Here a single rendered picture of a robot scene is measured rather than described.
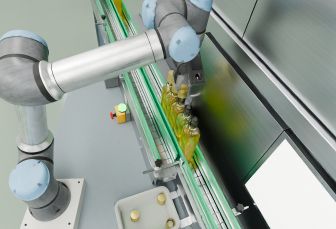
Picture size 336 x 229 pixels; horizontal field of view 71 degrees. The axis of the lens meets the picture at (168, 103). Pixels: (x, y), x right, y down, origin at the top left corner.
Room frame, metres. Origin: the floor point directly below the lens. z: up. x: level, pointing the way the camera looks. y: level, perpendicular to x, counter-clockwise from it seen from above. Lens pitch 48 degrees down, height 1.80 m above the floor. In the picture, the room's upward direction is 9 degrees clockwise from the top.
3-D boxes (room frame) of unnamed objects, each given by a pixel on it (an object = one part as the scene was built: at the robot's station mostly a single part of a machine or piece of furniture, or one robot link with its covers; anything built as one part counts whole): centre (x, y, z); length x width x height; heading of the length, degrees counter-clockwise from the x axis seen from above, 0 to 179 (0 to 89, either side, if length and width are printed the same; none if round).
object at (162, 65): (1.22, 0.14, 0.84); 0.95 x 0.09 x 0.11; 27
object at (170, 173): (0.43, -0.04, 0.85); 0.09 x 0.04 x 0.07; 117
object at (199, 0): (0.65, -0.04, 1.48); 0.09 x 0.08 x 0.11; 114
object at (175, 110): (0.63, -0.05, 0.99); 0.06 x 0.06 x 0.21; 28
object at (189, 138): (0.52, -0.10, 0.99); 0.06 x 0.06 x 0.21; 26
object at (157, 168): (0.42, -0.02, 0.95); 0.17 x 0.03 x 0.12; 117
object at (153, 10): (0.59, 0.04, 1.48); 0.11 x 0.11 x 0.08; 24
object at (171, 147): (1.25, 0.34, 0.93); 1.75 x 0.01 x 0.08; 27
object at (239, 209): (0.30, -0.31, 0.94); 0.07 x 0.04 x 0.13; 117
